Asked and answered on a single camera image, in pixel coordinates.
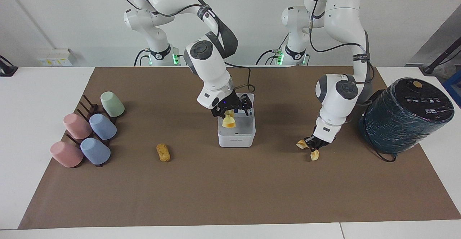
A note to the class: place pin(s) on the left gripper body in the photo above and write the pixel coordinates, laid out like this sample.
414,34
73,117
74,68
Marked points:
320,142

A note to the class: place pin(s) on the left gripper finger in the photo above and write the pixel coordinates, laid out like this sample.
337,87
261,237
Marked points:
315,155
309,142

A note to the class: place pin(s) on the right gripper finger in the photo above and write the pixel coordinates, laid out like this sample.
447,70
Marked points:
245,105
216,111

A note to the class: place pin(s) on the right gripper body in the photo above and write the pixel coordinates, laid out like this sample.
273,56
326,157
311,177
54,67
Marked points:
229,103

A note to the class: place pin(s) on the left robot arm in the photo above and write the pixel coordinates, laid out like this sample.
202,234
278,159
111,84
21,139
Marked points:
335,98

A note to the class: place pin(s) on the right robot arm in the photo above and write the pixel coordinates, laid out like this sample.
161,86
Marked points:
209,66

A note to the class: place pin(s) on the white square bin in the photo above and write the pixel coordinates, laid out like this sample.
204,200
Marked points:
237,136

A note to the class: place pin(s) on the dark round trash bin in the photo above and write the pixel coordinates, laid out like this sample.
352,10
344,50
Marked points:
403,123

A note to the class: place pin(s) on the yellow bread piece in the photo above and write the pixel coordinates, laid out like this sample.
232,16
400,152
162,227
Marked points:
163,153

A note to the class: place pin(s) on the green cup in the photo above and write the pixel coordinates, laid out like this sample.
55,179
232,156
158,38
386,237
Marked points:
112,104

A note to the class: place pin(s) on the blue cup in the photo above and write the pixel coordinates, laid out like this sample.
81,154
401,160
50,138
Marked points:
103,126
95,151

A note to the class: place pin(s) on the brown cup rack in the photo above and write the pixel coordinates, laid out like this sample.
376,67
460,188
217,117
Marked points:
90,106

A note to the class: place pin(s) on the pink cup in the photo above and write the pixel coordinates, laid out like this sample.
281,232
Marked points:
76,126
66,154

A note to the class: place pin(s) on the blue crate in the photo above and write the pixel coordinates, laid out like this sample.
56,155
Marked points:
454,86

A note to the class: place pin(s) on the black stand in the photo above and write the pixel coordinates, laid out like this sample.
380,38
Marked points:
441,57
7,69

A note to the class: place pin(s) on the white box with yellow labels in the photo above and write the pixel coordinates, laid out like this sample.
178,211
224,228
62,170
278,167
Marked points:
56,57

